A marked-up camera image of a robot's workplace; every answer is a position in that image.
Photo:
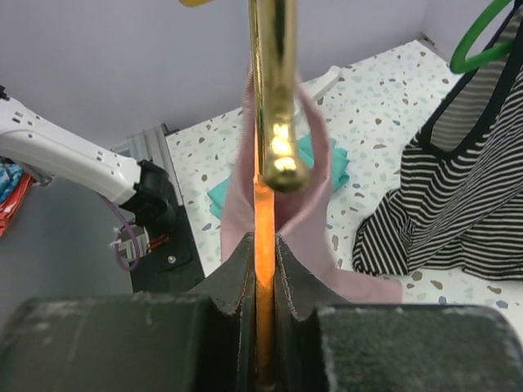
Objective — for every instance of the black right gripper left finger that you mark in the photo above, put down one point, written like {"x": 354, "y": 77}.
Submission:
{"x": 201, "y": 340}

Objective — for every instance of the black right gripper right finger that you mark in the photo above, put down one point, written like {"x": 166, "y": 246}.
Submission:
{"x": 325, "y": 343}

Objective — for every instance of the pink tank top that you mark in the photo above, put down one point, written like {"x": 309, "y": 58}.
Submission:
{"x": 300, "y": 218}

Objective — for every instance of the orange plastic hanger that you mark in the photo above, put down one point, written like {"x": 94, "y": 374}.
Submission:
{"x": 277, "y": 166}

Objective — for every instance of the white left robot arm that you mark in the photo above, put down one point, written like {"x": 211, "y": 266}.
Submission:
{"x": 29, "y": 139}

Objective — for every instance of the black white striped tank top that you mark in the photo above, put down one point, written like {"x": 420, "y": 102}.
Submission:
{"x": 459, "y": 202}

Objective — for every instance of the yellow plastic hanger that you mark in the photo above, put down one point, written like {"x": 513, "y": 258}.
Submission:
{"x": 193, "y": 3}

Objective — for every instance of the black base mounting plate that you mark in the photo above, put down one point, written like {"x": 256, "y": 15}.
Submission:
{"x": 171, "y": 262}

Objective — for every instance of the teal folded garment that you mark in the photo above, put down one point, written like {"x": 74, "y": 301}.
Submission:
{"x": 339, "y": 175}

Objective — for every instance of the white clothes rack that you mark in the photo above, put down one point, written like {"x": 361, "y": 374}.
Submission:
{"x": 317, "y": 87}

